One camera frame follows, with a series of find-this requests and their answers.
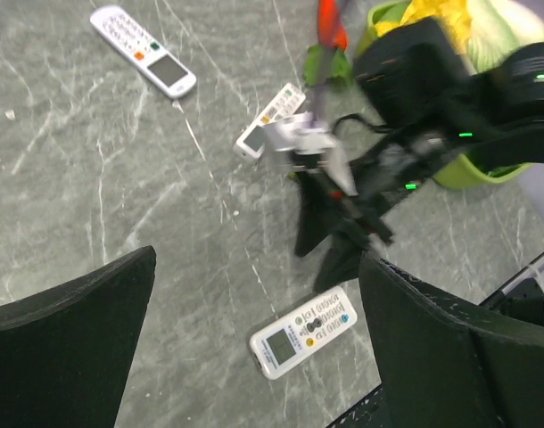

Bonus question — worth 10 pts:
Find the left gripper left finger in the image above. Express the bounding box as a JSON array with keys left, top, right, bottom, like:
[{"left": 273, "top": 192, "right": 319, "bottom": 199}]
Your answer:
[{"left": 0, "top": 246, "right": 156, "bottom": 427}]

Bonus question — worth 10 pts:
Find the yellow napa cabbage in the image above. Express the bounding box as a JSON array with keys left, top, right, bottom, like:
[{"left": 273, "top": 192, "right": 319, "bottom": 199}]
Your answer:
[{"left": 375, "top": 0, "right": 472, "bottom": 43}]

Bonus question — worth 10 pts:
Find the white remote middle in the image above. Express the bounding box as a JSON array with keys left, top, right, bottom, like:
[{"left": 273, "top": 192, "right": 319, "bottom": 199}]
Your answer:
[{"left": 233, "top": 83, "right": 306, "bottom": 162}]

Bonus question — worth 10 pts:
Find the orange carrot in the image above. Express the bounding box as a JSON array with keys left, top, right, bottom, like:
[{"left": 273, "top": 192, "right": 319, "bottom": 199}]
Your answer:
[{"left": 317, "top": 0, "right": 348, "bottom": 51}]

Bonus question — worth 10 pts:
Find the green napa cabbage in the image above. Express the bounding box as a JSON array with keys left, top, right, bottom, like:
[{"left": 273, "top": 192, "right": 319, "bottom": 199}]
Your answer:
[{"left": 466, "top": 0, "right": 544, "bottom": 69}]

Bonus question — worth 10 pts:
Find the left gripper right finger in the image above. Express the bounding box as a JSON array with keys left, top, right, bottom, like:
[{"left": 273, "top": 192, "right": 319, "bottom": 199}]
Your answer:
[{"left": 359, "top": 251, "right": 544, "bottom": 427}]

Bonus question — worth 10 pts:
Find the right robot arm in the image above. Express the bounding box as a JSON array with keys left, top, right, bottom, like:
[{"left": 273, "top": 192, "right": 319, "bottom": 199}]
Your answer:
[{"left": 295, "top": 18, "right": 544, "bottom": 293}]

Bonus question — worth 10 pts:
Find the green plastic tray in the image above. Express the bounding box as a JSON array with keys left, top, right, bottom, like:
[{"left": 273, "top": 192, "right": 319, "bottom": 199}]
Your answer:
[{"left": 354, "top": 1, "right": 530, "bottom": 190}]

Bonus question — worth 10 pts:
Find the white remote far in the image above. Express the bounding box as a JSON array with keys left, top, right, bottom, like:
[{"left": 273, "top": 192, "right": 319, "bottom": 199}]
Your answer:
[{"left": 90, "top": 4, "right": 197, "bottom": 100}]

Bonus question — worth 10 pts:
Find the white remote with blue button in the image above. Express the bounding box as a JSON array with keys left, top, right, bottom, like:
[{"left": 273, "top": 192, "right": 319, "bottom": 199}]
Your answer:
[{"left": 249, "top": 286, "right": 358, "bottom": 380}]

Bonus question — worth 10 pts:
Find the green leaf by carrot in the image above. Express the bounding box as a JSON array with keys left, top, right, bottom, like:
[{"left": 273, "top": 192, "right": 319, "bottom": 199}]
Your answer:
[{"left": 303, "top": 45, "right": 353, "bottom": 89}]

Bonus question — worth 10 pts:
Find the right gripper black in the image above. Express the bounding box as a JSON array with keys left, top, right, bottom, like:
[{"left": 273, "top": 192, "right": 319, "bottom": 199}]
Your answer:
[{"left": 294, "top": 118, "right": 459, "bottom": 292}]

